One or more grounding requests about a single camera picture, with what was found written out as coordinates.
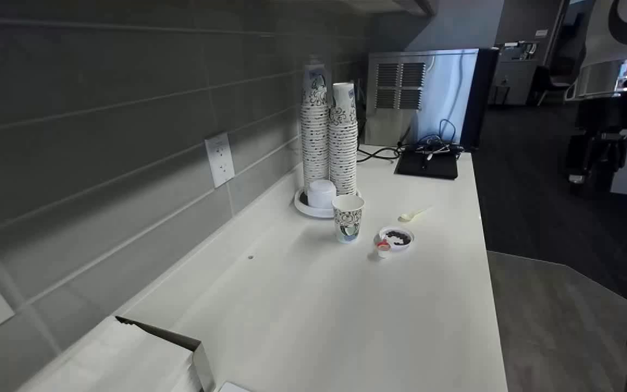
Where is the small white upturned cup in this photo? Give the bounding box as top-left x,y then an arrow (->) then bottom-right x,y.
306,178 -> 335,209

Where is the white round plate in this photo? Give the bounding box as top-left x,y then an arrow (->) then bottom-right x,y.
293,187 -> 339,222

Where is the single patterned paper cup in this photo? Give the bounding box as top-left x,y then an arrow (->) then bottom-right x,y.
333,194 -> 363,244

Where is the tall wrapped paper cup stack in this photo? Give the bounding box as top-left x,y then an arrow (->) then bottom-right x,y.
304,60 -> 329,182

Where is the shorter paper cup stack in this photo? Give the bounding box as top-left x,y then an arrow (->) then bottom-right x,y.
329,82 -> 358,194

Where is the small yellow wrapper scrap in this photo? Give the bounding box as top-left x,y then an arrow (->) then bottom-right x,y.
398,209 -> 432,222

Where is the white napkin dispenser box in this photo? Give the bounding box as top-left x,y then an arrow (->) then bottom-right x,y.
113,314 -> 255,392

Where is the black power cord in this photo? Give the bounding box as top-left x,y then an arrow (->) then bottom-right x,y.
355,144 -> 405,166

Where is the black flat device with cables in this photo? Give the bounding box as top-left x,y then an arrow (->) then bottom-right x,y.
396,145 -> 459,180

